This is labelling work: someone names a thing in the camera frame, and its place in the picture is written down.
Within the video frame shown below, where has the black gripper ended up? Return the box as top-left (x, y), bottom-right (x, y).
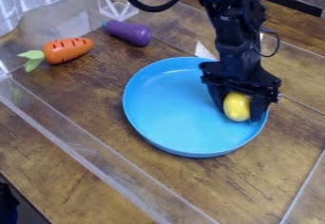
top-left (199, 41), bottom-right (282, 121)

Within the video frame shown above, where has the yellow toy lemon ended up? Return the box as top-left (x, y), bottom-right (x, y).
top-left (224, 92), bottom-right (252, 121)

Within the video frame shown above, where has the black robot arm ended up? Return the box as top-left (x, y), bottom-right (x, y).
top-left (199, 0), bottom-right (282, 121)

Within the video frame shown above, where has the blue round plastic tray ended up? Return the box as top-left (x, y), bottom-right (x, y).
top-left (122, 57), bottom-right (268, 158)

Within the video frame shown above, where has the purple toy eggplant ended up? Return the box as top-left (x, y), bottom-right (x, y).
top-left (102, 20), bottom-right (151, 47)

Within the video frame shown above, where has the orange toy carrot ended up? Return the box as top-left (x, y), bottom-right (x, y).
top-left (19, 37), bottom-right (94, 72)

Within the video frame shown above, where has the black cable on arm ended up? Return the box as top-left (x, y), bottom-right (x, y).
top-left (115, 0), bottom-right (282, 58)

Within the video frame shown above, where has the clear acrylic corner bracket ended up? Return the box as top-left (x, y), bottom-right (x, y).
top-left (97, 0), bottom-right (138, 21)

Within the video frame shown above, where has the clear acrylic enclosure wall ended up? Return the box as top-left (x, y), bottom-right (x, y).
top-left (0, 0), bottom-right (325, 224)

